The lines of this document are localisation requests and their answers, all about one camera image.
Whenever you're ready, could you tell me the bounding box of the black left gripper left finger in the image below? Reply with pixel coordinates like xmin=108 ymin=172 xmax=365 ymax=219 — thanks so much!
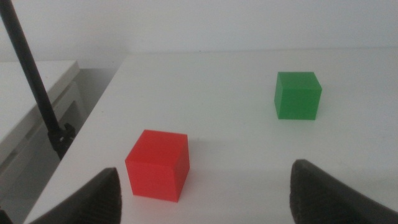
xmin=27 ymin=167 xmax=123 ymax=224

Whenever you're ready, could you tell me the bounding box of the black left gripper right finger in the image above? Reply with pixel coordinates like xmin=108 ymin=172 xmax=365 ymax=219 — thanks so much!
xmin=289 ymin=159 xmax=398 ymax=224

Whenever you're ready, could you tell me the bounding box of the red cube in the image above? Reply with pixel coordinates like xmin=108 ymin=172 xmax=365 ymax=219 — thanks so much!
xmin=124 ymin=129 xmax=190 ymax=203

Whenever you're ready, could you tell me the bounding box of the green cube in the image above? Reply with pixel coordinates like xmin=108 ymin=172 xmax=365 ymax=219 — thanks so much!
xmin=274 ymin=71 xmax=323 ymax=121

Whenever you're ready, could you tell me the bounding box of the black stand pole with clamp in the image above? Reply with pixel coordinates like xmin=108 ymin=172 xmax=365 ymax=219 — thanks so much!
xmin=0 ymin=0 xmax=76 ymax=161

